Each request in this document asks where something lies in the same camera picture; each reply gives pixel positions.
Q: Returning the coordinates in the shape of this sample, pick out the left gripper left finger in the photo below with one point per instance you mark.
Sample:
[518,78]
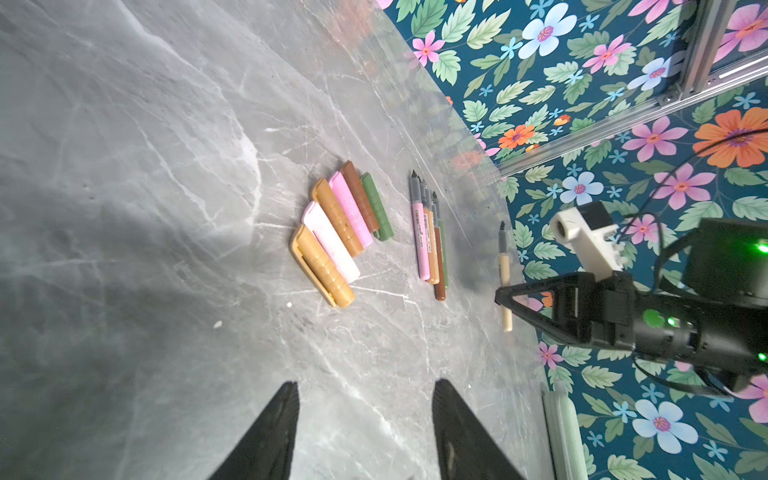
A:
[266,449]

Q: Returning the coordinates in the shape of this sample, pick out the pale green adapter box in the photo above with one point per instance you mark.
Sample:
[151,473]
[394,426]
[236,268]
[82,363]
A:
[564,434]

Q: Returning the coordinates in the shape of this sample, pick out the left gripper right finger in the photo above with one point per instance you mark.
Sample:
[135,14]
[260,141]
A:
[465,449]

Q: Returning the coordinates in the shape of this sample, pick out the beige pen cap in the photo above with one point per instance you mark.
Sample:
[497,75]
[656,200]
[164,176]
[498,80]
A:
[320,269]

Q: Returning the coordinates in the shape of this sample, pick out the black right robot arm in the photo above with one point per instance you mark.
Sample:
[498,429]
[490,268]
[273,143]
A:
[727,264]

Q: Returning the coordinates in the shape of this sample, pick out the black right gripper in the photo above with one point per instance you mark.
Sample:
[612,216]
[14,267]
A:
[630,318]

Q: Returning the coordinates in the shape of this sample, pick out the orange pen brown cap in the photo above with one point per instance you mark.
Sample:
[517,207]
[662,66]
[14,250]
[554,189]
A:
[429,240]

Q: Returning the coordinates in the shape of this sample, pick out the lilac pen cap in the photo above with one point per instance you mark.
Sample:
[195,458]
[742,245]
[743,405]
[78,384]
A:
[349,206]

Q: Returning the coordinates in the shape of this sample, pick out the pale pink pen cap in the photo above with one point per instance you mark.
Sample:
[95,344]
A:
[318,223]

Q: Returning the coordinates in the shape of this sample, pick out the brown pen tan cap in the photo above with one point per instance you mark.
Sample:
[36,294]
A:
[437,278]

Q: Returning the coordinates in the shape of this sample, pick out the beige marker pen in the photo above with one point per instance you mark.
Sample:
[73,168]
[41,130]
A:
[505,275]

